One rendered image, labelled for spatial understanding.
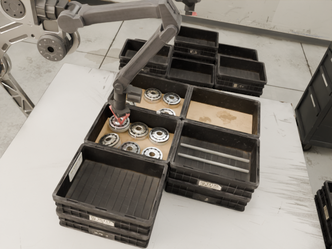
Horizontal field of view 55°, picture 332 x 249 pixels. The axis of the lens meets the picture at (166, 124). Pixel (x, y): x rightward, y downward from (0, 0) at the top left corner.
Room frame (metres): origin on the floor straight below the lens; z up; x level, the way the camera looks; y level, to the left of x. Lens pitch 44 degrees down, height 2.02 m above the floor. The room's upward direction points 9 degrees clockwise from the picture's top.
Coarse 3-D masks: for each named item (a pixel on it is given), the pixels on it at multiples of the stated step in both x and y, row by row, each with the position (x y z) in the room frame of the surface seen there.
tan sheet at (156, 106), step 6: (144, 90) 1.48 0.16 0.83; (126, 96) 1.40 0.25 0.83; (162, 96) 1.45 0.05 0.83; (144, 102) 1.37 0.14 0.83; (180, 102) 1.43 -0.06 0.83; (150, 108) 1.33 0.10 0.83; (156, 108) 1.34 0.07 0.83; (162, 108) 1.35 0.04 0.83; (168, 108) 1.36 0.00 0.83; (174, 108) 1.37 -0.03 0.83; (180, 108) 1.37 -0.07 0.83
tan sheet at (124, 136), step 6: (108, 120) 1.19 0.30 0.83; (108, 126) 1.14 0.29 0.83; (102, 132) 1.09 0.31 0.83; (108, 132) 1.10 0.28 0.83; (114, 132) 1.11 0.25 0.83; (120, 132) 1.11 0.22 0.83; (126, 132) 1.12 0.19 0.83; (120, 138) 1.07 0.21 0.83; (126, 138) 1.08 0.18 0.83; (138, 144) 1.05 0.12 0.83; (144, 144) 1.06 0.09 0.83; (150, 144) 1.07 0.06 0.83; (168, 144) 1.09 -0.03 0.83; (162, 150) 1.04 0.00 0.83; (168, 150) 1.05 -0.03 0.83
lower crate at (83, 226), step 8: (160, 200) 0.83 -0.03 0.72; (64, 216) 0.62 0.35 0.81; (64, 224) 0.63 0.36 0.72; (72, 224) 0.63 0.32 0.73; (80, 224) 0.62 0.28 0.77; (88, 224) 0.61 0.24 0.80; (96, 224) 0.61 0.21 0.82; (88, 232) 0.62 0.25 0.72; (96, 232) 0.61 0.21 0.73; (104, 232) 0.61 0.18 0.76; (112, 232) 0.61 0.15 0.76; (120, 232) 0.60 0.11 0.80; (128, 232) 0.60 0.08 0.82; (120, 240) 0.60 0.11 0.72; (128, 240) 0.60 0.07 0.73; (136, 240) 0.60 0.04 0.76; (144, 240) 0.60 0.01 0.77; (144, 248) 0.59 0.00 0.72
